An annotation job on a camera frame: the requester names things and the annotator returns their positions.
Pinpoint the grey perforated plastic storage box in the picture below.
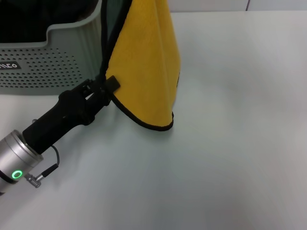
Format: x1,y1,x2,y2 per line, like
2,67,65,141
0,0,108,96

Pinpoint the green yellow towel black edge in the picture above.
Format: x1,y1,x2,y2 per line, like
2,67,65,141
99,0,182,132

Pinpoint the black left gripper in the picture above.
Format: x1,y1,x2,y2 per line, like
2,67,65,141
23,75,120,155

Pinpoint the left gripper cable with connector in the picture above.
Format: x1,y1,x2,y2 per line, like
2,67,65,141
24,145,60,189

